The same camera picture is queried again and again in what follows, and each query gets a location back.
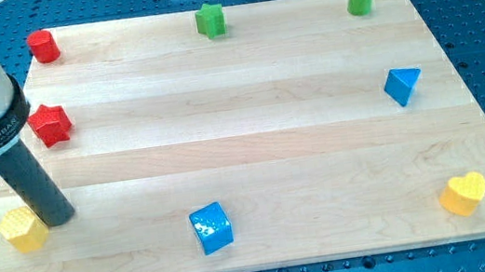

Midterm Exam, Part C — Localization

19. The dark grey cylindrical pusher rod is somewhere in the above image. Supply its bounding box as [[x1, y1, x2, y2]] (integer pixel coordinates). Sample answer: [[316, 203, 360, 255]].
[[0, 139, 75, 227]]

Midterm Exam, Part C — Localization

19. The blue cube block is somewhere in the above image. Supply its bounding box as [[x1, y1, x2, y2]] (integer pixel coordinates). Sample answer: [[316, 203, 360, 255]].
[[189, 202, 235, 255]]

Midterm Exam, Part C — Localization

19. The red star block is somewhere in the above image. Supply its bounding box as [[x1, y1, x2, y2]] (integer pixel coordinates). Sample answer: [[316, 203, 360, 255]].
[[27, 104, 72, 148]]

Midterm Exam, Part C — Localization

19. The yellow hexagon block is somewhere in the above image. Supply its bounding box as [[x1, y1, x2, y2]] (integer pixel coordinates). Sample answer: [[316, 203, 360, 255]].
[[0, 206, 49, 253]]

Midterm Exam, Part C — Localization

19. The red cylinder block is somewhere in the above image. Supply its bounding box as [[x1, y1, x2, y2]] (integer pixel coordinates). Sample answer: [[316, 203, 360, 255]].
[[26, 30, 61, 63]]

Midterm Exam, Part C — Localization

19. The light wooden board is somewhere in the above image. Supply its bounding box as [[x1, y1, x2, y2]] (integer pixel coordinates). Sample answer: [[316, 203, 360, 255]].
[[0, 0, 485, 272]]

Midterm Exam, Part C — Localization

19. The green star block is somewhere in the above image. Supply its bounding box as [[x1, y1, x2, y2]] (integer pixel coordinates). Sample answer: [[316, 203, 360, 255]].
[[195, 4, 226, 39]]

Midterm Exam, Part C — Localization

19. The blue triangle block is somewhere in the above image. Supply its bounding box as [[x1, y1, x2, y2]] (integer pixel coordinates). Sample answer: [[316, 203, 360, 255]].
[[384, 68, 422, 106]]

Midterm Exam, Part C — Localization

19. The yellow heart block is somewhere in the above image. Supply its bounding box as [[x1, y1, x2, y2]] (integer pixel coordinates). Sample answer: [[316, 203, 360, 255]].
[[438, 171, 485, 217]]

